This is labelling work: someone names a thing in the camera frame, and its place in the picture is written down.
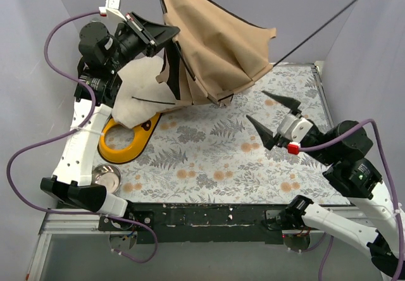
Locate steel bowl near front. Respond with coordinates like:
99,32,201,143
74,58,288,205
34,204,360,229
92,164,122,194

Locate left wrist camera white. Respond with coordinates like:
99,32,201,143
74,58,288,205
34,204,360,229
99,0,127,25

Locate floral table mat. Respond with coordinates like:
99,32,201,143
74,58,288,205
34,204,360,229
116,64,347,205

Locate yellow pet bowl stand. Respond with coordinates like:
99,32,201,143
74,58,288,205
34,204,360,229
97,112,163,165

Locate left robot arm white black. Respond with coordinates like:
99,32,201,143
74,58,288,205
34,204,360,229
40,12,180,230

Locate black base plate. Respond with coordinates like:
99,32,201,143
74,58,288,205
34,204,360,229
97,202,320,246

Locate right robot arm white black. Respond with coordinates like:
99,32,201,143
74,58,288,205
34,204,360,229
248,92,404,280

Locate white fluffy cushion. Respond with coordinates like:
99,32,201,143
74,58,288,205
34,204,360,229
111,56,176,128

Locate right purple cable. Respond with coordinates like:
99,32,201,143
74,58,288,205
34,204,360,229
299,118,405,281

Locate beige pet tent fabric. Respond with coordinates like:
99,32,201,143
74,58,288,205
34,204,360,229
156,0,277,106

